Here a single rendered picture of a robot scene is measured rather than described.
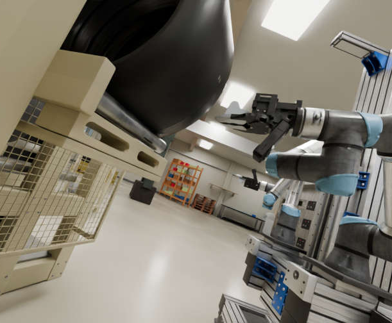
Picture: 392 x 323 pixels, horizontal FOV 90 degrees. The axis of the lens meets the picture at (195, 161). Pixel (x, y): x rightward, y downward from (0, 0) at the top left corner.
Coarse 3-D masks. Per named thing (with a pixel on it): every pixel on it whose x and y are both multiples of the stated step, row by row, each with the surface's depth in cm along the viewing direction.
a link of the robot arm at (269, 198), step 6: (282, 180) 136; (288, 180) 135; (276, 186) 137; (282, 186) 135; (288, 186) 136; (270, 192) 137; (276, 192) 135; (282, 192) 136; (264, 198) 135; (270, 198) 134; (276, 198) 135; (270, 204) 134
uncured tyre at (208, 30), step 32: (96, 0) 71; (128, 0) 75; (160, 0) 77; (192, 0) 44; (224, 0) 47; (96, 32) 77; (128, 32) 84; (160, 32) 43; (192, 32) 43; (224, 32) 49; (128, 64) 44; (160, 64) 43; (192, 64) 46; (224, 64) 56; (128, 96) 46; (160, 96) 47; (192, 96) 53; (160, 128) 60
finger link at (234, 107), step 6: (234, 102) 52; (228, 108) 52; (234, 108) 52; (240, 108) 51; (222, 114) 52; (228, 114) 51; (222, 120) 53; (228, 120) 52; (234, 120) 51; (240, 120) 50
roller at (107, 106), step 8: (104, 96) 38; (104, 104) 39; (112, 104) 41; (120, 104) 43; (104, 112) 40; (112, 112) 42; (120, 112) 43; (128, 112) 46; (112, 120) 44; (120, 120) 45; (128, 120) 46; (136, 120) 49; (128, 128) 48; (136, 128) 50; (144, 128) 53; (136, 136) 52; (144, 136) 54; (152, 136) 57; (152, 144) 59; (160, 144) 63; (160, 152) 66
